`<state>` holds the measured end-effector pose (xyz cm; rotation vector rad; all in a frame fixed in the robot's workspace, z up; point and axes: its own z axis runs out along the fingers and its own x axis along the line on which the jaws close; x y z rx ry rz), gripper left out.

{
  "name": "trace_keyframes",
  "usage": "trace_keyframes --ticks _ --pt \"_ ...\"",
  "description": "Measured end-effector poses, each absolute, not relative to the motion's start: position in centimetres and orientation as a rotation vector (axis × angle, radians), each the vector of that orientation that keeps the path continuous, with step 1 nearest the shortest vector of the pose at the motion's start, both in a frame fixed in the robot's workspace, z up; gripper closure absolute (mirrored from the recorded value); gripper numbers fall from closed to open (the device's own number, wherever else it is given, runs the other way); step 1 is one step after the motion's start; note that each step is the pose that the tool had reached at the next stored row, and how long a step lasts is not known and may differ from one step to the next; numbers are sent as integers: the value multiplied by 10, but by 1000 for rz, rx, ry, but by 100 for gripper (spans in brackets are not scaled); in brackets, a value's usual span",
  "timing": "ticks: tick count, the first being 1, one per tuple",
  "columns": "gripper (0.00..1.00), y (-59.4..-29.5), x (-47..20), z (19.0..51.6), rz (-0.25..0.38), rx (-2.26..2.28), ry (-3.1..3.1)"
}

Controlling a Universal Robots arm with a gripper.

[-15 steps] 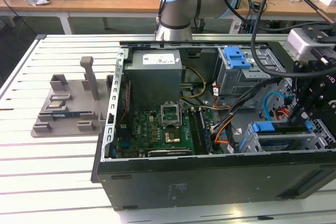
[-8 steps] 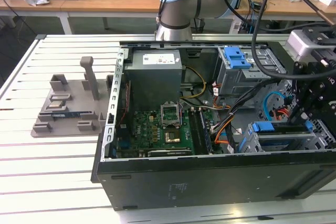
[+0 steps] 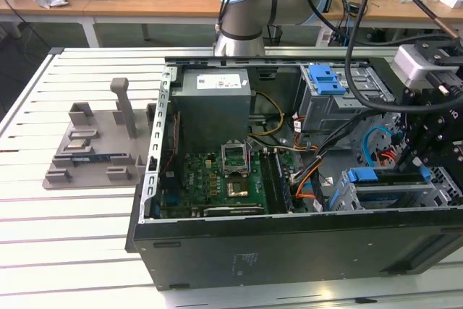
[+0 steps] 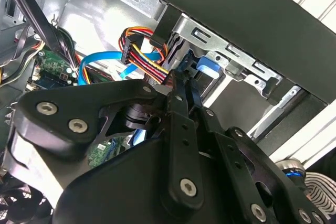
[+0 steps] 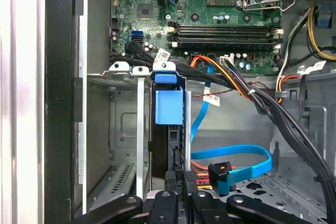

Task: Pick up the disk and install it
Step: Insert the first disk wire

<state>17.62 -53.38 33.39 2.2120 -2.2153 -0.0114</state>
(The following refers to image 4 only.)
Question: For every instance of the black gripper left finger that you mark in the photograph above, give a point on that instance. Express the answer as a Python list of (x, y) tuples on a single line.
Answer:
[(78, 98)]

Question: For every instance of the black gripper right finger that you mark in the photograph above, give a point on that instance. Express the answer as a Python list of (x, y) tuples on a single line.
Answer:
[(236, 161)]

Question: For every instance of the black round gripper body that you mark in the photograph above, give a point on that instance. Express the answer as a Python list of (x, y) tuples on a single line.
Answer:
[(118, 195)]

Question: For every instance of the hard disk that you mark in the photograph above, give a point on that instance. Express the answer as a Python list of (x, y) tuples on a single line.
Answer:
[(207, 66)]

